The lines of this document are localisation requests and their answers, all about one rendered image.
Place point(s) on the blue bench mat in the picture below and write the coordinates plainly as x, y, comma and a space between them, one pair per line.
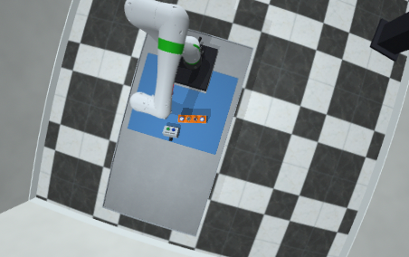
214, 104

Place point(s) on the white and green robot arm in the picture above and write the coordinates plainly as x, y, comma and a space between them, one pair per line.
170, 24

